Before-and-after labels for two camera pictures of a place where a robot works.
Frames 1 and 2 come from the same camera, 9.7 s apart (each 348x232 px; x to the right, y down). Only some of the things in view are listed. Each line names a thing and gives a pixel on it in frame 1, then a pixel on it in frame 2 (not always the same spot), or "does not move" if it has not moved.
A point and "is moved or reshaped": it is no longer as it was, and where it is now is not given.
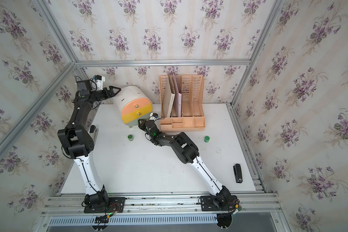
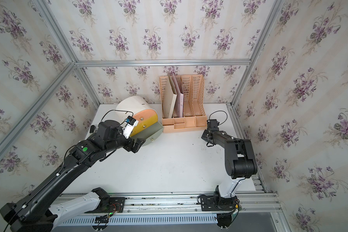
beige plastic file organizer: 192,88 does not move
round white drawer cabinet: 133,104 is moved or reshaped
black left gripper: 109,92 to 130,147
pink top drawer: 135,104 to 144,114
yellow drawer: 137,113 to 144,124
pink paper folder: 177,110 does not move
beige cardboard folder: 169,97 does not move
